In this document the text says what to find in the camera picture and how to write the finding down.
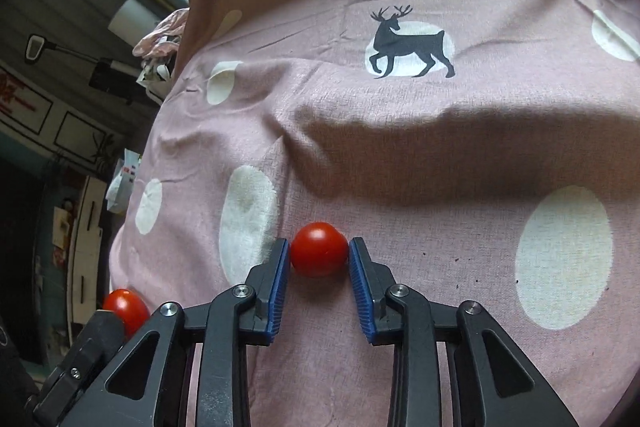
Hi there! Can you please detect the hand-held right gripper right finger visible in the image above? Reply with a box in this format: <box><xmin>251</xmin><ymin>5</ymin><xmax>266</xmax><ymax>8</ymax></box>
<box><xmin>348</xmin><ymin>237</ymin><xmax>581</xmax><ymax>427</ymax></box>

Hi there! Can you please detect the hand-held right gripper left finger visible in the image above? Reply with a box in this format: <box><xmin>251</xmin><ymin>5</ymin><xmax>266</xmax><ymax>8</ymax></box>
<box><xmin>59</xmin><ymin>237</ymin><xmax>291</xmax><ymax>427</ymax></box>

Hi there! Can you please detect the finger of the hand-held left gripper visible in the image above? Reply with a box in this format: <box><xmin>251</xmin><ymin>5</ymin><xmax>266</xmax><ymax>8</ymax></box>
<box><xmin>30</xmin><ymin>309</ymin><xmax>126</xmax><ymax>427</ymax></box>

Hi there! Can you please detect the red cherry tomato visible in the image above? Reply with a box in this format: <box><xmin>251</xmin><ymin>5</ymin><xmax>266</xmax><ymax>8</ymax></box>
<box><xmin>291</xmin><ymin>222</ymin><xmax>348</xmax><ymax>279</ymax></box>
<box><xmin>102</xmin><ymin>288</ymin><xmax>151</xmax><ymax>338</ymax></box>

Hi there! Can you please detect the white cabinet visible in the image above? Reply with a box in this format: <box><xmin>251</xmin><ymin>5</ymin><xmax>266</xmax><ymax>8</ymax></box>
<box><xmin>67</xmin><ymin>174</ymin><xmax>114</xmax><ymax>324</ymax></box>

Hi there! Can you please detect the pink dotted deer print blanket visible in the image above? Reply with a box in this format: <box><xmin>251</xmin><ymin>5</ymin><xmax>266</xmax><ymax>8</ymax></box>
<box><xmin>107</xmin><ymin>0</ymin><xmax>640</xmax><ymax>427</ymax></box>

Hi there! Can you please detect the printed paper bag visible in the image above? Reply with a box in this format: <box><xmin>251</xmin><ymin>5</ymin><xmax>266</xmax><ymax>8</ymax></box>
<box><xmin>105</xmin><ymin>149</ymin><xmax>144</xmax><ymax>214</ymax></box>

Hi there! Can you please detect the black white patterned bag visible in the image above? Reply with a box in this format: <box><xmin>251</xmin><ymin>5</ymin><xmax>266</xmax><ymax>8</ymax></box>
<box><xmin>137</xmin><ymin>52</ymin><xmax>174</xmax><ymax>100</ymax></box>

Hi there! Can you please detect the pink plastic bag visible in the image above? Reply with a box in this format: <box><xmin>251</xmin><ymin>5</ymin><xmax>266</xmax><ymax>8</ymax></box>
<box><xmin>132</xmin><ymin>7</ymin><xmax>191</xmax><ymax>58</ymax></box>

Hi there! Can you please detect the white paper roll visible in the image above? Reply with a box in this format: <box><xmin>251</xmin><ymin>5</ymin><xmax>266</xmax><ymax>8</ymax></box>
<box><xmin>109</xmin><ymin>0</ymin><xmax>161</xmax><ymax>48</ymax></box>

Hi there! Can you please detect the red knot wall decoration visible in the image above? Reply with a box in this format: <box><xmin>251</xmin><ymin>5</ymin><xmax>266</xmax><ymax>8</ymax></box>
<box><xmin>0</xmin><ymin>72</ymin><xmax>21</xmax><ymax>118</ymax></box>

